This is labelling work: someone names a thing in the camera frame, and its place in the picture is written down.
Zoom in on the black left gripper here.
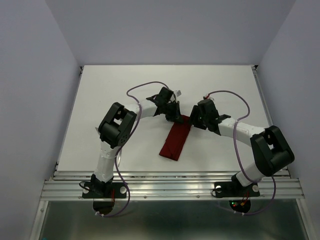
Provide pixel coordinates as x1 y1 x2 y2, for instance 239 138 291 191
162 101 183 124

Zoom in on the dark red cloth napkin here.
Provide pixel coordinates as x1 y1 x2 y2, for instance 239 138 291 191
159 115 191 161

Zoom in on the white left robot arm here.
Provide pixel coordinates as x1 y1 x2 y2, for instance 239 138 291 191
90 86 184 197

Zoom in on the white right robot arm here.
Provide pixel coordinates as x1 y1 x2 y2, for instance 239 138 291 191
189 99 295 195

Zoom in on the silver metal spoon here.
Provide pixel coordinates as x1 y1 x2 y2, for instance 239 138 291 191
117 150 122 167

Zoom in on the aluminium right side rail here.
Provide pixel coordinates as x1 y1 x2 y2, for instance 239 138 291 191
250 65 295 177

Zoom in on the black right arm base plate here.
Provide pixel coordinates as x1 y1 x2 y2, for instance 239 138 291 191
211 181 260 198

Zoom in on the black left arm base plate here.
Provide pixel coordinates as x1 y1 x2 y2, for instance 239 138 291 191
79 181 127 199

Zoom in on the aluminium front frame rail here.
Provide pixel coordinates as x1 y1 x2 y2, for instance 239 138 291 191
40 170 305 201

